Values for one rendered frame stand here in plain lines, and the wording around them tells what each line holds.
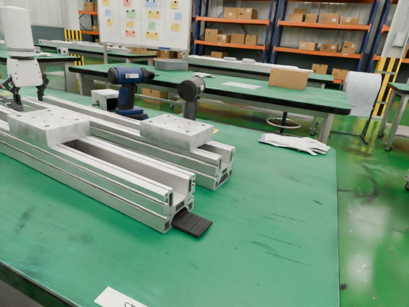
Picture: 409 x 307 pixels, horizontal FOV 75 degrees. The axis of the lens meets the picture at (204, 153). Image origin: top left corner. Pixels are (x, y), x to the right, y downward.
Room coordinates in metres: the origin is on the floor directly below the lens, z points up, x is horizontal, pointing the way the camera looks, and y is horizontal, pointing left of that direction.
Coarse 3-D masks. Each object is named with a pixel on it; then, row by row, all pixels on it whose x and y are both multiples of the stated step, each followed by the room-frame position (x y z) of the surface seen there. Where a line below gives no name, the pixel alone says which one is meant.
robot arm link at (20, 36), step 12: (0, 12) 0.97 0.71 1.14; (12, 12) 0.97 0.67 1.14; (24, 12) 1.00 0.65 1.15; (0, 24) 0.99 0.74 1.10; (12, 24) 0.96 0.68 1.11; (24, 24) 0.99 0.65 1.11; (12, 36) 0.96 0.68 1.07; (24, 36) 0.98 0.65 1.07; (12, 48) 0.96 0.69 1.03; (24, 48) 0.98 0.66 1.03
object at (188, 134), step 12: (144, 120) 0.67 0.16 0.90; (156, 120) 0.68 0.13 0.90; (168, 120) 0.69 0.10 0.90; (180, 120) 0.70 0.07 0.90; (144, 132) 0.65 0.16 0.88; (156, 132) 0.63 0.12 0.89; (168, 132) 0.61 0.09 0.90; (180, 132) 0.60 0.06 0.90; (192, 132) 0.60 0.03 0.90; (204, 132) 0.63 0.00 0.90; (180, 144) 0.59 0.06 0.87; (192, 144) 0.59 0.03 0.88
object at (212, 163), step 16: (48, 96) 1.00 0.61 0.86; (64, 112) 0.82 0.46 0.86; (80, 112) 0.89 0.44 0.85; (96, 112) 0.85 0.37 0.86; (96, 128) 0.76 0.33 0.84; (112, 128) 0.71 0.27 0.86; (128, 128) 0.71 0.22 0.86; (128, 144) 0.68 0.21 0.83; (144, 144) 0.66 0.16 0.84; (160, 144) 0.63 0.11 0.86; (208, 144) 0.64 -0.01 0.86; (224, 144) 0.65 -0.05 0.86; (160, 160) 0.63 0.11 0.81; (176, 160) 0.60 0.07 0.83; (192, 160) 0.58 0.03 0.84; (208, 160) 0.56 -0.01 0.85; (224, 160) 0.62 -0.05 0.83; (208, 176) 0.57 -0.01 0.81; (224, 176) 0.62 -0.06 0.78
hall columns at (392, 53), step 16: (64, 0) 8.35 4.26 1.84; (400, 0) 5.30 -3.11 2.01; (64, 16) 8.30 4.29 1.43; (400, 16) 5.33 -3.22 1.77; (80, 32) 8.44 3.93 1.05; (384, 48) 5.40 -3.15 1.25; (400, 48) 5.27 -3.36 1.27; (80, 64) 8.33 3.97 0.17; (384, 64) 5.20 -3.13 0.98; (384, 80) 5.17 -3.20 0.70; (384, 96) 5.14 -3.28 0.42
